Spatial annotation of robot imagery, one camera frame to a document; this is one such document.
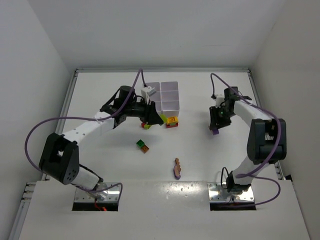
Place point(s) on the orange-brown long lego brick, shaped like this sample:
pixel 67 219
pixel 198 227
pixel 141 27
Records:
pixel 177 161

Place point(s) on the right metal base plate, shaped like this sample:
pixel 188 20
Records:
pixel 219 195

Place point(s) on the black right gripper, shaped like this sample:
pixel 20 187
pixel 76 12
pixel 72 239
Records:
pixel 216 115

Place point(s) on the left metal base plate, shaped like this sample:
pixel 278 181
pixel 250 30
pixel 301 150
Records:
pixel 107 193

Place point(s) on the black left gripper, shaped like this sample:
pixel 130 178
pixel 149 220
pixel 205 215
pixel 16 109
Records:
pixel 149 114

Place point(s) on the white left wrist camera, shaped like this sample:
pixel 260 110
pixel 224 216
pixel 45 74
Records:
pixel 147 92

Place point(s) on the lime green lego brick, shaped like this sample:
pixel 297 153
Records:
pixel 164 118

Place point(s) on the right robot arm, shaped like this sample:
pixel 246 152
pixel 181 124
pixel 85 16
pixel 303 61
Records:
pixel 267 140

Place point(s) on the yellow lego brick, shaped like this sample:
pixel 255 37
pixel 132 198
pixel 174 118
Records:
pixel 172 120

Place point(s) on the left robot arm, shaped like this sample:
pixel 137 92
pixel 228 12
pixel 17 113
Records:
pixel 60 158

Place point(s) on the metal base plate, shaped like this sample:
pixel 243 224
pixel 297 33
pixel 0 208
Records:
pixel 219 195
pixel 107 193

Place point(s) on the purple long lego brick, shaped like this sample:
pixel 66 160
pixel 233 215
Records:
pixel 177 171

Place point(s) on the brown lego brick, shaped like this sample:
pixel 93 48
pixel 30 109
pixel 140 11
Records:
pixel 144 149

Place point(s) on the white compartment container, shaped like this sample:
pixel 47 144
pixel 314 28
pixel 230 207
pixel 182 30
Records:
pixel 166 98

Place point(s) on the purple square lego brick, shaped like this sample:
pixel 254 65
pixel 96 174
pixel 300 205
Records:
pixel 214 131

